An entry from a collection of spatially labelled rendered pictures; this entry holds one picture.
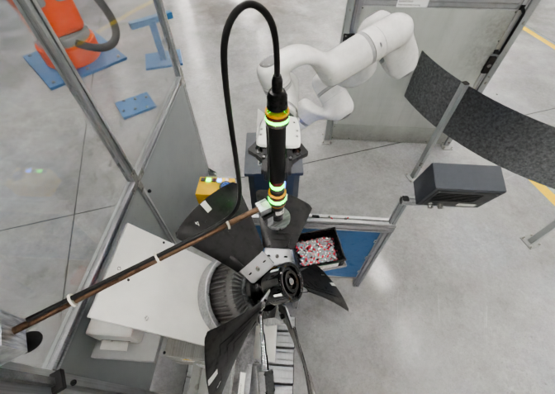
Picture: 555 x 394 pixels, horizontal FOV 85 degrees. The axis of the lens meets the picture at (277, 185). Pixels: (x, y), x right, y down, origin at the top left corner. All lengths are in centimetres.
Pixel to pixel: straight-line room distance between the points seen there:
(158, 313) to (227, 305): 20
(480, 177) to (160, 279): 117
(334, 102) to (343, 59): 53
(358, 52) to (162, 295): 86
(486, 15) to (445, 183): 162
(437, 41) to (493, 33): 36
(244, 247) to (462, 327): 185
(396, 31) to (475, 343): 203
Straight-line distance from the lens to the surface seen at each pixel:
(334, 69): 84
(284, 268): 95
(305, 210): 116
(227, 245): 91
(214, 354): 77
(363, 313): 228
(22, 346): 81
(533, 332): 273
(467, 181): 134
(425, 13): 255
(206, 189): 136
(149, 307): 98
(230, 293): 101
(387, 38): 92
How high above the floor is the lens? 213
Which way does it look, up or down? 53 degrees down
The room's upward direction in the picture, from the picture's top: straight up
